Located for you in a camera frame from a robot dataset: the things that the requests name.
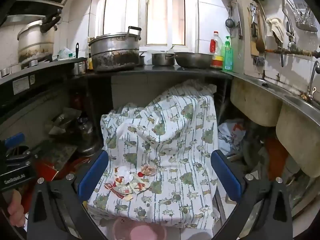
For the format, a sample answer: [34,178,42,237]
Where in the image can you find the red plastic basin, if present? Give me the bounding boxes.
[264,137,288,173]

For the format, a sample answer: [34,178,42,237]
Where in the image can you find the crumpled white tissue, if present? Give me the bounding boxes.
[115,167,135,182]

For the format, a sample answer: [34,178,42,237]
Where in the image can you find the white snack packet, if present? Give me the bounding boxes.
[129,176,150,195]

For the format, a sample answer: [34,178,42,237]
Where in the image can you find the hanging knife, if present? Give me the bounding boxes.
[236,0,243,39]

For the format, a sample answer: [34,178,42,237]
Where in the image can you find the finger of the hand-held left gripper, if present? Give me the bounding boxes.
[4,132,40,162]

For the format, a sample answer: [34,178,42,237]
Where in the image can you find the beige hanging cloth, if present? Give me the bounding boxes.
[265,17,285,43]

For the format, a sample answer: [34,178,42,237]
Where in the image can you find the wooden cutting board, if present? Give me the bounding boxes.
[236,0,267,57]

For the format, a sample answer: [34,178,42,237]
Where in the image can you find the red cardboard box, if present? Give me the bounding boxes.
[32,156,84,181]

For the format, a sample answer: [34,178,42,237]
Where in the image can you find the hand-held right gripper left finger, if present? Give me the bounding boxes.
[27,149,110,240]

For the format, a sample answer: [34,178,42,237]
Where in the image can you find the large aluminium pot with lid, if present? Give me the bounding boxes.
[89,26,142,72]

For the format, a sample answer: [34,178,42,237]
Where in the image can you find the black gas stove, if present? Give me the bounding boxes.
[0,56,88,105]

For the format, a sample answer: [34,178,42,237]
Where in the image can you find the rusty water pipe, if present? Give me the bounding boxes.
[262,47,320,58]

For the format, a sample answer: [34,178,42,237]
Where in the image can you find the steel sink faucet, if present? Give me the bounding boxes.
[306,60,320,102]

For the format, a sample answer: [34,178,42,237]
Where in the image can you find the wooden spoon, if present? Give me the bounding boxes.
[254,0,266,53]

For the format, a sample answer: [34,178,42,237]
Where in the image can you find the person's left hand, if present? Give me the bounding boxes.
[7,189,25,224]

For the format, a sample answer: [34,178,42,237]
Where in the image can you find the window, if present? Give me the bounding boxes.
[104,0,186,47]

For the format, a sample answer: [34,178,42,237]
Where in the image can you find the green plastic bag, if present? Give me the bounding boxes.
[58,47,75,60]

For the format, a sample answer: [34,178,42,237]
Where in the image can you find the small steel pot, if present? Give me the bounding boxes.
[151,52,175,66]

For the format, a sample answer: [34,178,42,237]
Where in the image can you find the white plastic bag orange print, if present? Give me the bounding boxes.
[217,120,247,155]

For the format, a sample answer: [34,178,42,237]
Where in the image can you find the wire dish rack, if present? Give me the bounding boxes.
[291,0,319,32]

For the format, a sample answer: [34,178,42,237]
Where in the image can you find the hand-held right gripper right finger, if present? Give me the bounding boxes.
[210,149,293,240]

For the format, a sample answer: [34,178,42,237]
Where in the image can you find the oil bottle with red label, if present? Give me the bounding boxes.
[210,31,224,68]

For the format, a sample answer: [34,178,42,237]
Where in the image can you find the aluminium pressure cooker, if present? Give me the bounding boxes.
[17,15,62,64]

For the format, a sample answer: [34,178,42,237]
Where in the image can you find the small hanging strainer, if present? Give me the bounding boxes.
[225,5,235,28]

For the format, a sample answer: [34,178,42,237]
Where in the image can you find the green dish soap bottle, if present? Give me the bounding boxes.
[222,36,234,71]

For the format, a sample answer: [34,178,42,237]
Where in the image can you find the metal basin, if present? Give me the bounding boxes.
[174,52,215,69]

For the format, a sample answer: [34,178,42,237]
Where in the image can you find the steel double sink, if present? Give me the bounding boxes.
[229,76,320,178]

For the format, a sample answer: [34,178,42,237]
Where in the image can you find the scissors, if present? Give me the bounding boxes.
[248,2,259,25]

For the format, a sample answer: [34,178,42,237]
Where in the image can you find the steel pot with lid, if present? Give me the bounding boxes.
[76,117,103,155]

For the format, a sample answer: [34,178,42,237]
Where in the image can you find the metal wall tap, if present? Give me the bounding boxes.
[280,0,298,53]

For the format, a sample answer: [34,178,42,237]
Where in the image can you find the torn white red wrapper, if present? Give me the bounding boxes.
[115,177,133,195]

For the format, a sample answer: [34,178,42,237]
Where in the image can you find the crumpled pink wrapper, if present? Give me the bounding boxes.
[140,164,157,177]

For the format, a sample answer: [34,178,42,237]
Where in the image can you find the white animal print cloth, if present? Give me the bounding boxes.
[86,79,220,230]

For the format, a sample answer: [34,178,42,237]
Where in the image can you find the pink plastic basket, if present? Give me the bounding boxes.
[111,216,167,240]

